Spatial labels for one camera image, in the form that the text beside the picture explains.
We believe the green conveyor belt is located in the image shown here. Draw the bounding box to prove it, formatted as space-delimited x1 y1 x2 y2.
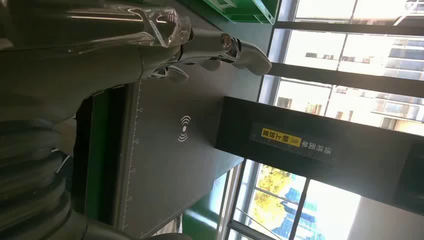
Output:
182 172 233 240

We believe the black inbound scanner machine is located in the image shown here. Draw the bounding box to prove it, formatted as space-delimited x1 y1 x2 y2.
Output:
114 64 424 240

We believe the dark window frame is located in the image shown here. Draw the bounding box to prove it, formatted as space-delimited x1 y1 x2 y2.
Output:
216 0 424 240

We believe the green plastic crate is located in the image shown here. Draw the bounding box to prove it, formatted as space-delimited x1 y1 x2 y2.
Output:
202 0 281 25

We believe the black yellow label sticker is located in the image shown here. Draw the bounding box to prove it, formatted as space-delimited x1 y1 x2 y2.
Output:
250 122 335 163

